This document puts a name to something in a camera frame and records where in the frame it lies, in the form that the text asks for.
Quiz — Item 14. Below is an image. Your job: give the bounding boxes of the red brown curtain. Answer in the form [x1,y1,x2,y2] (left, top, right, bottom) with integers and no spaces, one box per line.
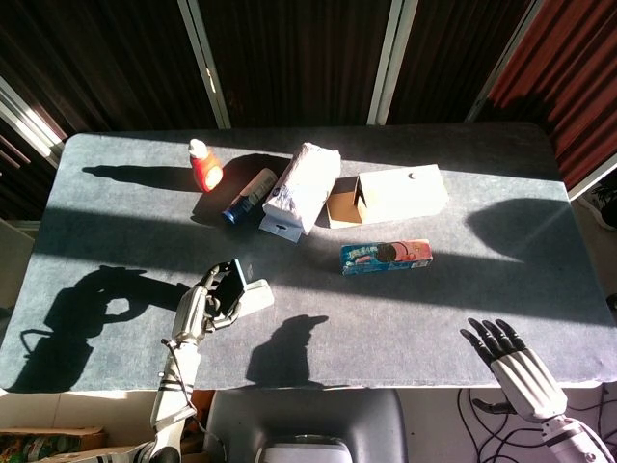
[487,0,617,190]

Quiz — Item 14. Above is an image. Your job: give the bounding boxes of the red ketchup bottle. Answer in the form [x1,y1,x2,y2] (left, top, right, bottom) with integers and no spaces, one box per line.
[187,138,225,194]

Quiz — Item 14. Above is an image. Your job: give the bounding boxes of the white phone stand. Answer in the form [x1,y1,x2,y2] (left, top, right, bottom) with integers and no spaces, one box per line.
[234,263,276,319]

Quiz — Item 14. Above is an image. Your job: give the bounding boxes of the brown cardboard box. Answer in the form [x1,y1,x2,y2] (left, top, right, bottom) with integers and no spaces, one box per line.
[0,424,148,463]

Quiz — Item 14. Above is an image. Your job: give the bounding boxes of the blue cookie box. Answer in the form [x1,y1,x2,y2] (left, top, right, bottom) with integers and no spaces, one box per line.
[340,238,435,277]

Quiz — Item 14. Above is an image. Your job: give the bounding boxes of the blue capped cylindrical can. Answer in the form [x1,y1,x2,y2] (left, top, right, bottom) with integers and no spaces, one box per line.
[221,167,278,226]

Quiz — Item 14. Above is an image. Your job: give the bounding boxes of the open white cardboard box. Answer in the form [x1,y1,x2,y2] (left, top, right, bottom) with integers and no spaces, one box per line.
[325,163,451,231]

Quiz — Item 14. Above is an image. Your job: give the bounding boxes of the black floor cables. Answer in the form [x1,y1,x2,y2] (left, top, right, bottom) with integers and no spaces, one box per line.
[456,387,617,463]

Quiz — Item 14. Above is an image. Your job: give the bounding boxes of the grey robot torso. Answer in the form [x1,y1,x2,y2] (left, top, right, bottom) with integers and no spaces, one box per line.
[201,388,409,463]

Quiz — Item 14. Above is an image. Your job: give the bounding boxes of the blue grey table cloth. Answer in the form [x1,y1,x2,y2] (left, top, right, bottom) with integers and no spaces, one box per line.
[0,122,617,393]

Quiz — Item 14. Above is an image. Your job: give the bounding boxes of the white tissue pack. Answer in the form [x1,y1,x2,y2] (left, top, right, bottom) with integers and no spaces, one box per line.
[261,141,342,235]

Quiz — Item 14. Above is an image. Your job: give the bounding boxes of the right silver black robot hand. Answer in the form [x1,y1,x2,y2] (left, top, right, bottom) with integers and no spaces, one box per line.
[459,317,570,426]

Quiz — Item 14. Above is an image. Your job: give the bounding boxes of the orange device under table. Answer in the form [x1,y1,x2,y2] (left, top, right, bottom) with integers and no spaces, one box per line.
[190,389,216,431]

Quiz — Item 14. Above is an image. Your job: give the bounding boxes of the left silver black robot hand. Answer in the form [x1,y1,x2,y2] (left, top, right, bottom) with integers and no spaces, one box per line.
[171,259,243,346]

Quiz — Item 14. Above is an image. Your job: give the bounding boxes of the black smartphone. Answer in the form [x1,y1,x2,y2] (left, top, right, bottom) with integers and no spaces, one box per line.
[213,258,249,317]

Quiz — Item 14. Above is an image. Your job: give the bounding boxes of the white window frame post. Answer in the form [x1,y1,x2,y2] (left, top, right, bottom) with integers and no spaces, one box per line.
[567,153,617,200]
[176,0,233,130]
[464,0,547,123]
[366,0,418,126]
[0,75,67,168]

